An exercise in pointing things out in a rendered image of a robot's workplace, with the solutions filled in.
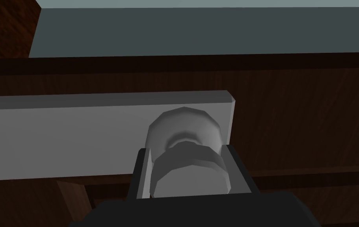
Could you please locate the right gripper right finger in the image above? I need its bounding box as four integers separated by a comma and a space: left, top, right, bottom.
219, 144, 260, 194

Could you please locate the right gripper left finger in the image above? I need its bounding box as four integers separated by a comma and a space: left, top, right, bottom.
126, 147, 153, 201

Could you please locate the grey round door knob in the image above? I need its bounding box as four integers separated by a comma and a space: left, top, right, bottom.
145, 106, 232, 199

